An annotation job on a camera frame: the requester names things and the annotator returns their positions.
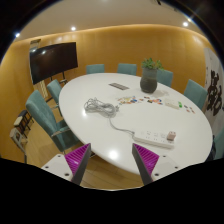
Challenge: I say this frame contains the teal chair back right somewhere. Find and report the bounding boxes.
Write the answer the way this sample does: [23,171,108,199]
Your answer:
[157,70,173,87]

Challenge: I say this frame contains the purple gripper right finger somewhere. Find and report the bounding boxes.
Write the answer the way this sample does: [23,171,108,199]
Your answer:
[132,144,159,185]

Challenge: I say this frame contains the coiled white power cable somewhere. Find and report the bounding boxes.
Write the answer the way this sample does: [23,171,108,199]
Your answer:
[83,97,135,135]

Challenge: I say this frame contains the teal chair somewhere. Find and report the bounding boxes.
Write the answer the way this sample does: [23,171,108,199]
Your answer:
[86,64,105,74]
[184,79,207,109]
[26,90,80,152]
[117,63,137,75]
[47,80,62,104]
[157,70,173,87]

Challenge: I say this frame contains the small side stand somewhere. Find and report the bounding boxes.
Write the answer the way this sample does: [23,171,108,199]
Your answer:
[10,110,33,163]

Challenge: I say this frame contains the white oval conference table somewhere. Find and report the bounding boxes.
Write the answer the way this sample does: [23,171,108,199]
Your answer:
[59,73,213,174]

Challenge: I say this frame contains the colourful small items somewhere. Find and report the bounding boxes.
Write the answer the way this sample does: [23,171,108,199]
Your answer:
[139,96,163,105]
[118,96,138,105]

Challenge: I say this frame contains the calligraphy wall scroll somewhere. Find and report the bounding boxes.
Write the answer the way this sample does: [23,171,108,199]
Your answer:
[204,48,224,132]

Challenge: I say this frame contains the colourful small items right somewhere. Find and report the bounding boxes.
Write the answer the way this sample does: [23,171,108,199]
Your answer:
[139,96,163,105]

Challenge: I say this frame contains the dark ceramic plant pot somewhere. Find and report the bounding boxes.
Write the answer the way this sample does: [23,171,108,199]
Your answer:
[140,68,157,93]

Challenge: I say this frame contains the white power strip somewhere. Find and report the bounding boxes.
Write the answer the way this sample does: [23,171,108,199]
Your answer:
[133,130,174,148]

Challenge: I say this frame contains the small white box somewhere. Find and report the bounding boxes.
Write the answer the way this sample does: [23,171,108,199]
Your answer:
[165,99,179,109]

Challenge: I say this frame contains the teal chair back centre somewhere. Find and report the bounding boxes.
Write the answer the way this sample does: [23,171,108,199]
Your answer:
[117,63,137,75]

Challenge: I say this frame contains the teal chair far left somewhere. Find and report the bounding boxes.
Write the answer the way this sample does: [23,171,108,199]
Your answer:
[47,80,62,104]

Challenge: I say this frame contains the green potted plant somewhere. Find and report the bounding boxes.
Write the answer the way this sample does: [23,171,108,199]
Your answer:
[141,58,163,70]

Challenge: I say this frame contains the pink charger plug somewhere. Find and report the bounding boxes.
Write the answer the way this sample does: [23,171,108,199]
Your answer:
[167,131,176,141]

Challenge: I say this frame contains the black wall television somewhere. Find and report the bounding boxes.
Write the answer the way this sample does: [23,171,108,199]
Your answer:
[30,42,78,84]

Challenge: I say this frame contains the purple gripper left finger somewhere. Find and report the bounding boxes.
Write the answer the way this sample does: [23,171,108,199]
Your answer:
[65,144,91,185]

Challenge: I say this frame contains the teal chair back left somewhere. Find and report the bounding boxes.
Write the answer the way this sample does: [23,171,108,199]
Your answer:
[86,64,105,74]

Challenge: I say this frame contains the teal chair near left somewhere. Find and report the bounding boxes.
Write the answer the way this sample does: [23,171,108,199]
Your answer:
[26,90,80,152]

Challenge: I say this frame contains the colourful small items left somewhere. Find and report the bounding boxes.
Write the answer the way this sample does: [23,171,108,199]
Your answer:
[118,96,138,105]

